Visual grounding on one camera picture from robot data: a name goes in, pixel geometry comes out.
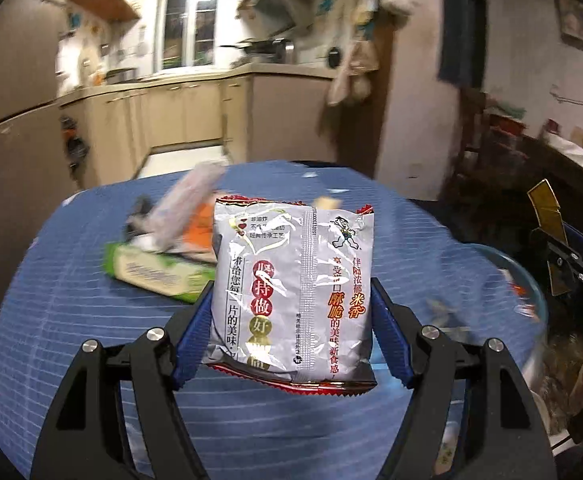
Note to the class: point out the metal tray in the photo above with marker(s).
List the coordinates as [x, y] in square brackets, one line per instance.
[120, 75]

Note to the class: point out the range hood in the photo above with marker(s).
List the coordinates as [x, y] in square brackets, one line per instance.
[271, 10]

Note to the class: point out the metal kettle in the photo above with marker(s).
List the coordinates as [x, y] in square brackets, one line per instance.
[290, 51]

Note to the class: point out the small black wrapper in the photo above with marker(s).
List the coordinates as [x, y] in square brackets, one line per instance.
[139, 215]

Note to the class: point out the black wok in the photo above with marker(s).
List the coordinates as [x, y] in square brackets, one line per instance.
[256, 46]

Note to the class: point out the pale pink snack packet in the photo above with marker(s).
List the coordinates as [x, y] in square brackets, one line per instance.
[184, 200]

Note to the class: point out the beige kitchen base cabinets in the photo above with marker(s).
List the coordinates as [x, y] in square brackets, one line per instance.
[196, 110]

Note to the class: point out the hanging pink towel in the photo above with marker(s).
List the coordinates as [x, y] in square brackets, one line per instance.
[354, 75]

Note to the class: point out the kitchen window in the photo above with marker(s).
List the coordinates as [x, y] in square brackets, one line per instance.
[191, 20]

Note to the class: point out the blue checkered tablecloth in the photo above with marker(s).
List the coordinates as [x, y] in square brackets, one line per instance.
[71, 285]

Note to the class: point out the silver snack packet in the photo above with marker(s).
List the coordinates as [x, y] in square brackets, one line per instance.
[291, 285]

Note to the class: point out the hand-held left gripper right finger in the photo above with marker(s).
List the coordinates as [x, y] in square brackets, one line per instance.
[394, 340]

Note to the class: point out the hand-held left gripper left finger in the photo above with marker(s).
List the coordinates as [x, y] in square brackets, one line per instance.
[191, 345]

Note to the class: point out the hanging black frying pan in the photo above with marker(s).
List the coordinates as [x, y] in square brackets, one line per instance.
[333, 57]

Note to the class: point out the blue fish wall sticker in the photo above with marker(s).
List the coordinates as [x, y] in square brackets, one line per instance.
[330, 6]

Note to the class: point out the hanging black bags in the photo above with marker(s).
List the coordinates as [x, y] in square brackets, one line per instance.
[74, 142]

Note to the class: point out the orange snack packet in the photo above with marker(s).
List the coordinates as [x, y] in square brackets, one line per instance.
[199, 232]

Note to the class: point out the dark wooden chair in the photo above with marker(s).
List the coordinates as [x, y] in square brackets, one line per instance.
[486, 140]

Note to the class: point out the hanging dark blue cloth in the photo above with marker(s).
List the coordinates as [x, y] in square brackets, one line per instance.
[461, 25]

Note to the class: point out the green packet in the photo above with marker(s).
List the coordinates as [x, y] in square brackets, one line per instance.
[146, 270]

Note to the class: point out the beige refrigerator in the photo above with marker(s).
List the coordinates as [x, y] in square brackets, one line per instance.
[11, 160]

